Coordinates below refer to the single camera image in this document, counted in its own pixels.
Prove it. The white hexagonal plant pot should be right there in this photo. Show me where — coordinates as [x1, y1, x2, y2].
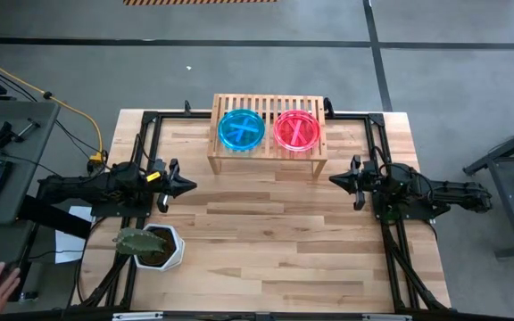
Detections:
[133, 223, 186, 272]

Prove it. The black desk clamp tool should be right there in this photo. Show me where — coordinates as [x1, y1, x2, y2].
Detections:
[0, 118, 42, 151]

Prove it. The green cactus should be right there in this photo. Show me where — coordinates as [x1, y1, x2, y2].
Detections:
[112, 226, 168, 258]

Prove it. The dark grey metal table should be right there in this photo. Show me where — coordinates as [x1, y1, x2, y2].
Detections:
[461, 116, 514, 259]

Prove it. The slatted wooden shelf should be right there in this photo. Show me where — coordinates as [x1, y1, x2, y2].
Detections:
[207, 93, 330, 180]

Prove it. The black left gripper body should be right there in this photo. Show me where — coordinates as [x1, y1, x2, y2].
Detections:
[150, 159, 180, 214]

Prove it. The grey desk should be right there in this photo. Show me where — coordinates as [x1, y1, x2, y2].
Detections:
[0, 98, 62, 225]

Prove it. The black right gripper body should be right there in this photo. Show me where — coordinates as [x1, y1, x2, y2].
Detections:
[350, 154, 379, 212]

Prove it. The silver metal bracket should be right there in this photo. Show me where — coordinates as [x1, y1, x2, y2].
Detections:
[112, 311, 164, 321]
[362, 314, 412, 321]

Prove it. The black aluminium rig frame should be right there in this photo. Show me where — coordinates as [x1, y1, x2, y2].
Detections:
[71, 100, 452, 313]

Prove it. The white paper sheet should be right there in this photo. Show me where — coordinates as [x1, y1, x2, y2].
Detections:
[54, 205, 95, 265]

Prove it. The black flat bar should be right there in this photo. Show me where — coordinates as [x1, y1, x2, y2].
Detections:
[18, 194, 94, 241]

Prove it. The yellow cable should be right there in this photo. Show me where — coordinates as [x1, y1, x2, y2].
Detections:
[0, 49, 109, 164]

